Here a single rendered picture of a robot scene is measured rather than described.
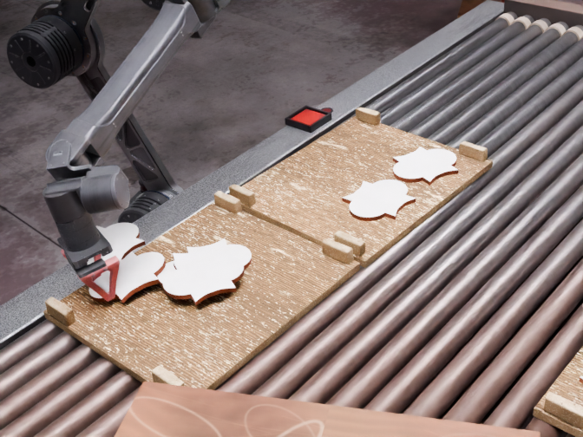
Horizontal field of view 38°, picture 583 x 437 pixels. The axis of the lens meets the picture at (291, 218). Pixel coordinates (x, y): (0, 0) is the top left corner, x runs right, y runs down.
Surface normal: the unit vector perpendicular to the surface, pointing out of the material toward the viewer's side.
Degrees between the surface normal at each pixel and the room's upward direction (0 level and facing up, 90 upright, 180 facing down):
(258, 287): 0
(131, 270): 10
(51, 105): 0
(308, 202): 0
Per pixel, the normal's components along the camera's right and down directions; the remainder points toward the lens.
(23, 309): -0.08, -0.82
